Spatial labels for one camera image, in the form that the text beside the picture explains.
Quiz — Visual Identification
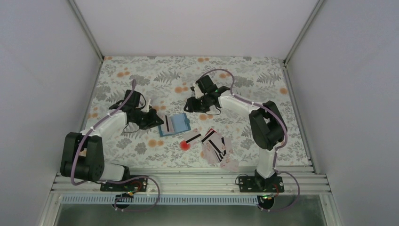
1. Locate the teal card holder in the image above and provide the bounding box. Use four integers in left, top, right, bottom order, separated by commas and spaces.
158, 113, 191, 137

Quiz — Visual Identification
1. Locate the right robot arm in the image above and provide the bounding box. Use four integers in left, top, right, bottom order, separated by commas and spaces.
184, 75, 287, 192

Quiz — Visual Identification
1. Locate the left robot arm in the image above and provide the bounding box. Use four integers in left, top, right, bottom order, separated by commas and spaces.
60, 90, 164, 191

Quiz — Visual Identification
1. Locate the black striped card pile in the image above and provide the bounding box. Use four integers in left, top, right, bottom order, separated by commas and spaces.
183, 129, 233, 164

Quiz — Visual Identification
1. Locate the floral table mat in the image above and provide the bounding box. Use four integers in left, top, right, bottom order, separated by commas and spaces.
86, 56, 309, 168

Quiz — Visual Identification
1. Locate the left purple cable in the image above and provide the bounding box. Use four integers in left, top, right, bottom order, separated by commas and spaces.
70, 78, 161, 213

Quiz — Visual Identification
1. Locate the purple cable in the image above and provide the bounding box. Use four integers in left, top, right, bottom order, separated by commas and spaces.
70, 78, 161, 213
199, 68, 301, 213

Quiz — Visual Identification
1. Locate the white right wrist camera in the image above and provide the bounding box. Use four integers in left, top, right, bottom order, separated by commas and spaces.
190, 83, 204, 99

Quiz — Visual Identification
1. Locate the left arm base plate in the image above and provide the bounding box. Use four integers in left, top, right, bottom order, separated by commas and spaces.
100, 177, 148, 193

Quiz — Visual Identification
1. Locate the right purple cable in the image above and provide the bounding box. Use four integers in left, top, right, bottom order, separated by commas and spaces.
199, 68, 301, 213

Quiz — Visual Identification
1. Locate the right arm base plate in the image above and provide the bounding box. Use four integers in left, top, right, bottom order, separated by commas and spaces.
237, 176, 285, 193

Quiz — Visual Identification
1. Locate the aluminium rail frame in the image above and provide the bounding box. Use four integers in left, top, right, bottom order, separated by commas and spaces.
51, 167, 331, 195

